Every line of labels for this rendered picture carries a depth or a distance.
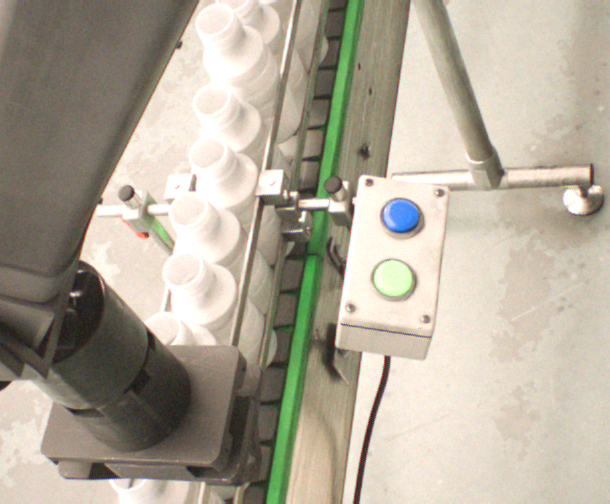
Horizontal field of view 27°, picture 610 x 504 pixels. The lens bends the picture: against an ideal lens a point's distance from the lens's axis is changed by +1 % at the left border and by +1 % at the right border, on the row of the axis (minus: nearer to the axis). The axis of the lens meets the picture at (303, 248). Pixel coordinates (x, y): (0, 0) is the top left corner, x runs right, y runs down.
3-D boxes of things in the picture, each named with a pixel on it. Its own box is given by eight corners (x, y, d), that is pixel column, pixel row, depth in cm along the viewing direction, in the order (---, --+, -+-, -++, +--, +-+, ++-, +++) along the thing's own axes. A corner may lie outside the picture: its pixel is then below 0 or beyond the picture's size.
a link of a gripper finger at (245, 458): (283, 529, 72) (225, 470, 64) (167, 522, 74) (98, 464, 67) (302, 415, 75) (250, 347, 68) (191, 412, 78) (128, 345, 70)
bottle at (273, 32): (257, 125, 134) (198, 24, 120) (267, 79, 136) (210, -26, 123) (311, 122, 132) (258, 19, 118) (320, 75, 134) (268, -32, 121)
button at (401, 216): (384, 203, 110) (386, 195, 109) (419, 208, 110) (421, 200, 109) (380, 233, 109) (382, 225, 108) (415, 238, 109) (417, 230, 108)
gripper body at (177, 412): (230, 476, 66) (175, 420, 59) (53, 468, 69) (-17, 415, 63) (252, 360, 69) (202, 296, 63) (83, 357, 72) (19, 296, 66)
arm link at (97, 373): (79, 358, 56) (108, 244, 58) (-60, 358, 58) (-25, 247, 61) (143, 419, 61) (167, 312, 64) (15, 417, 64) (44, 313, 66)
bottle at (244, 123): (260, 229, 127) (197, 139, 113) (234, 189, 130) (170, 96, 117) (310, 196, 127) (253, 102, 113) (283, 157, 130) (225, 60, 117)
